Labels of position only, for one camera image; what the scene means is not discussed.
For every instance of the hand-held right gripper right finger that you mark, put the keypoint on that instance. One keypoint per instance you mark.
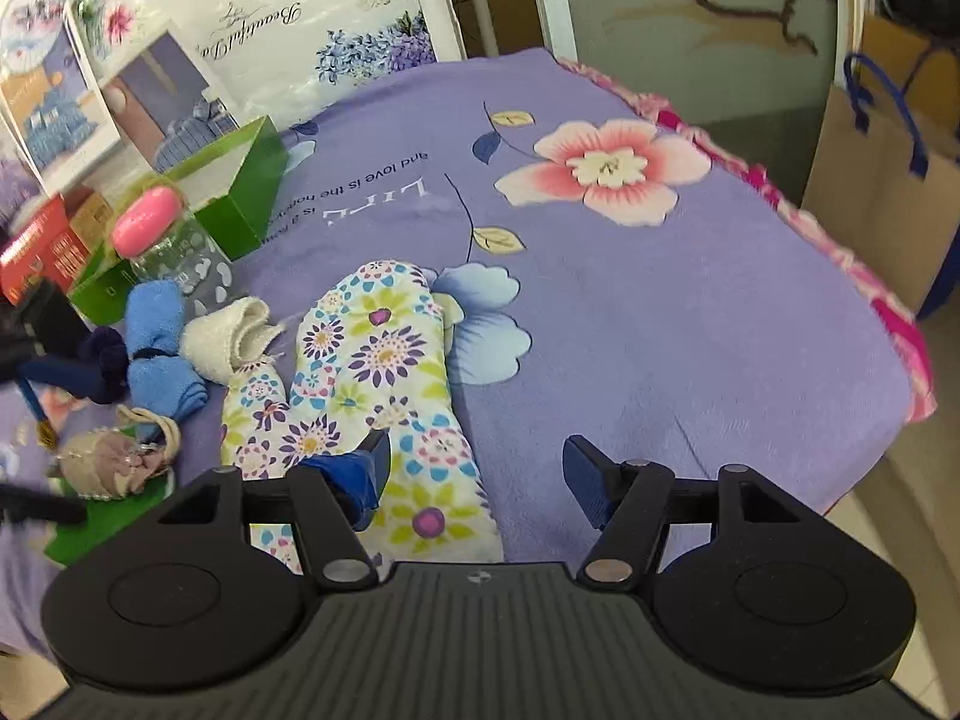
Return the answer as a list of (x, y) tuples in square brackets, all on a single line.
[(589, 480)]

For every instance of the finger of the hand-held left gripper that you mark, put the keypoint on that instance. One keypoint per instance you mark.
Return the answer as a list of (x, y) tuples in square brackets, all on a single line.
[(41, 508), (56, 381)]

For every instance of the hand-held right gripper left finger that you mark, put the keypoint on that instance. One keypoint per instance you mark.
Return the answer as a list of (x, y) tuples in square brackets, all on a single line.
[(367, 484)]

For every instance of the navy pompom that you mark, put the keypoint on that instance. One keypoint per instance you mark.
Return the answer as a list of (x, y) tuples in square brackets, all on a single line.
[(105, 360)]

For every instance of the blue cloth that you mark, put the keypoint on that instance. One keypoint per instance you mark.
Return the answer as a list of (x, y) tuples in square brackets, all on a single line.
[(157, 315)]

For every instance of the floral oven mitt green lining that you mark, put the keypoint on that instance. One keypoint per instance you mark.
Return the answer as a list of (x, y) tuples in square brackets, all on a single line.
[(375, 360)]

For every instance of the glass bottle pink lid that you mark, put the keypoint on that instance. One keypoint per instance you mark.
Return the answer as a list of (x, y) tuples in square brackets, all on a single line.
[(150, 216)]

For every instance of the green cardboard box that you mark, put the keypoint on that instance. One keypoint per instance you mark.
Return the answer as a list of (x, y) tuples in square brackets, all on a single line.
[(251, 195)]

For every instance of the red cracker box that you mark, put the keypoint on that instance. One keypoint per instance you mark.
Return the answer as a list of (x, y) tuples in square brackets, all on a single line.
[(37, 247)]

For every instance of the purple bedding package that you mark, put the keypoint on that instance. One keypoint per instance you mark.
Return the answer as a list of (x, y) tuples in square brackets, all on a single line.
[(15, 191)]

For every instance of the cream rolled cloth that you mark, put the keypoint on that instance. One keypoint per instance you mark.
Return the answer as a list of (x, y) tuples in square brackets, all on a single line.
[(225, 341)]

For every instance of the purple floral bedsheet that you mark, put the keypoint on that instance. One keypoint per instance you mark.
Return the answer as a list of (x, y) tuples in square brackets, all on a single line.
[(660, 315)]

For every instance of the blue checked bedding package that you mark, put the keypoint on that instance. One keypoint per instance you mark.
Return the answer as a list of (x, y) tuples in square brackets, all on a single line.
[(52, 90)]

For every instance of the floral bedding package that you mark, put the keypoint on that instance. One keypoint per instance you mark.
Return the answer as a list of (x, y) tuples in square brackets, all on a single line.
[(315, 0)]

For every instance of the frosted glass door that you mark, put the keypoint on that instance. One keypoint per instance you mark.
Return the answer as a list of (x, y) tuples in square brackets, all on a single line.
[(675, 30)]

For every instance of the metal pole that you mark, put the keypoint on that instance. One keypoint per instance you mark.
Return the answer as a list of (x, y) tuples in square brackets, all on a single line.
[(476, 0)]

